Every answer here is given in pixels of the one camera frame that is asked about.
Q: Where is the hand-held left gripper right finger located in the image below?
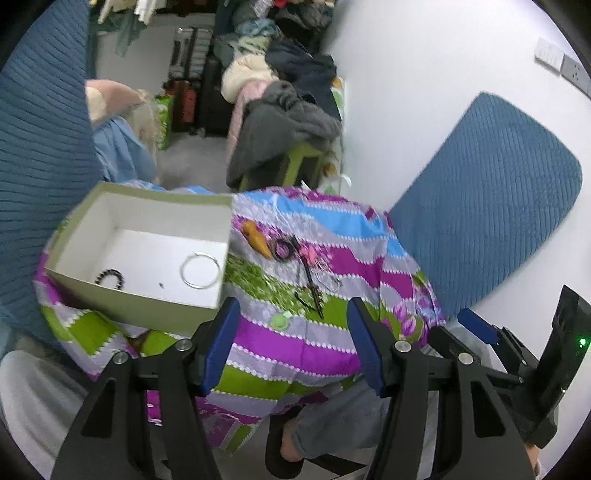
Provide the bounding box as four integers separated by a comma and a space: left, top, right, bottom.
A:
346, 298, 548, 480

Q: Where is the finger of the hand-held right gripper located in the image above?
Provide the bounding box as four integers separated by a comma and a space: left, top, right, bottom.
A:
427, 325, 525, 389
457, 308, 537, 376

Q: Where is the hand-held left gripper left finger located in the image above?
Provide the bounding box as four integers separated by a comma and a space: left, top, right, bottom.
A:
50, 298, 241, 480

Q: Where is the black cord necklace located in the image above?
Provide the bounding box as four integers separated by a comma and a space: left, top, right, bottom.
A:
294, 258, 327, 320

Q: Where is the black hair tie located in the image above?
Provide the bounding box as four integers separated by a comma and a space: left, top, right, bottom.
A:
272, 237, 299, 262

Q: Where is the pale green cardboard box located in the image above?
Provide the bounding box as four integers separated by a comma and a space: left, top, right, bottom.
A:
45, 181, 234, 337

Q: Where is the colourful floral striped cloth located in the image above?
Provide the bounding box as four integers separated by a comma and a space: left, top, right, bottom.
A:
33, 185, 446, 453

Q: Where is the silver bangle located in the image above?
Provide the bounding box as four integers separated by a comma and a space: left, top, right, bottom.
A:
180, 251, 221, 289

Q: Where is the person's bare foot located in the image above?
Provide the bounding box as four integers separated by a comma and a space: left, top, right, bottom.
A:
279, 424, 306, 462

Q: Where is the blue quilted cushion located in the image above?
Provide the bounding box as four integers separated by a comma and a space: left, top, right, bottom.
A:
0, 0, 101, 334
390, 92, 583, 320

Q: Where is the black slipper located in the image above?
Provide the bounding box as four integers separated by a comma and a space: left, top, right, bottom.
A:
265, 405, 370, 480

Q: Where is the green plastic stool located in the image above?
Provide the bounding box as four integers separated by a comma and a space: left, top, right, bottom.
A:
238, 142, 334, 193

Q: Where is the light blue blanket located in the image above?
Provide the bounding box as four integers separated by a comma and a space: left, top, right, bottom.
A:
92, 115, 158, 184

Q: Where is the green carton box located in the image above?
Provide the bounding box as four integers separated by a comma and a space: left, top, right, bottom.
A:
154, 92, 175, 151

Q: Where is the cream lace cloth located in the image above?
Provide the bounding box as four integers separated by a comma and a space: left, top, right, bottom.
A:
127, 91, 163, 154

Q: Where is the red suitcase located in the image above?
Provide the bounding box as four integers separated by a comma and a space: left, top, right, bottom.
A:
167, 79, 204, 134

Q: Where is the pink garment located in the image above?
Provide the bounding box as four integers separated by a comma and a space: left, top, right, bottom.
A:
228, 80, 269, 149

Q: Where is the black suitcase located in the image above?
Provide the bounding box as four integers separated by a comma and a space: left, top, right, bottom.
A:
199, 55, 235, 137

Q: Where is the fruit print folded mat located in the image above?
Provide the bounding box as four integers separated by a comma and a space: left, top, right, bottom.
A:
323, 76, 348, 186

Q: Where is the pink pillow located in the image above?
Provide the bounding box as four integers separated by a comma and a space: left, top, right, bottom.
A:
84, 79, 145, 123

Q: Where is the cream quilted coat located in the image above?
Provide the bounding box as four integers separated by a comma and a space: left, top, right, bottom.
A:
222, 54, 274, 100

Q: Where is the navy jacket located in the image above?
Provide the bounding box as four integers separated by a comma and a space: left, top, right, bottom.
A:
265, 39, 341, 117

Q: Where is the grey ribbed suitcase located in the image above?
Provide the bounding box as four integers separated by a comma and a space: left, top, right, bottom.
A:
168, 27, 214, 85

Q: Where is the teal green scarf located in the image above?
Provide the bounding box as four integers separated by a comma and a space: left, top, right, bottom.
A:
115, 10, 149, 57

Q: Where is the pile of mixed clothes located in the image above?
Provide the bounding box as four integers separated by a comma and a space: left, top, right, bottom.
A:
215, 0, 334, 61

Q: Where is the white hanging shirt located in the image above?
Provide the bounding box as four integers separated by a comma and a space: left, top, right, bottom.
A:
134, 0, 161, 27

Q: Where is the black bead bracelet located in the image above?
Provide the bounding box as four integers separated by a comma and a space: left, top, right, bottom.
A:
95, 269, 126, 289

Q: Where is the grey wall socket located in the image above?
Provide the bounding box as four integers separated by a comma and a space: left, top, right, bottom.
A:
561, 55, 591, 99

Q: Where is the white wall switch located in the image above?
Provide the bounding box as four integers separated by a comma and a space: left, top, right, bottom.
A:
534, 38, 565, 73

